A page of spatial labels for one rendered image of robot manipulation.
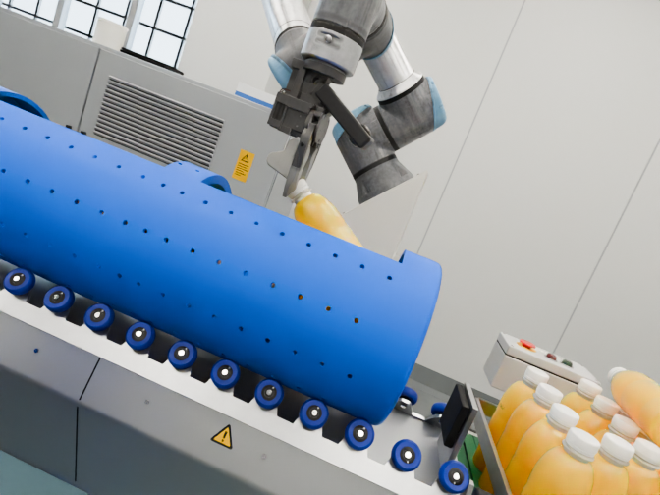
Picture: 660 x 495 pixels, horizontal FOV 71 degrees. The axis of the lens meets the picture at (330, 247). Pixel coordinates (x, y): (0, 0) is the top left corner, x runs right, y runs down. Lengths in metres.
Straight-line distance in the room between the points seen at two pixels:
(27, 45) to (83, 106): 0.44
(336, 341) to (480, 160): 2.90
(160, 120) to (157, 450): 1.92
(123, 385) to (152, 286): 0.18
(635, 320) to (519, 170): 1.30
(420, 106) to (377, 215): 0.34
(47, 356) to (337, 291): 0.48
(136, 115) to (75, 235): 1.85
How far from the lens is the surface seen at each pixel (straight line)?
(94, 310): 0.84
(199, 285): 0.69
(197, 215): 0.72
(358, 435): 0.75
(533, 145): 3.54
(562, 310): 3.67
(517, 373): 1.10
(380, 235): 1.31
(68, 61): 2.87
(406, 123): 1.42
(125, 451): 0.88
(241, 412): 0.77
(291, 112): 0.76
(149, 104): 2.57
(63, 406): 0.89
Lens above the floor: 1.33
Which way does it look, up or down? 10 degrees down
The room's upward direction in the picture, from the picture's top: 21 degrees clockwise
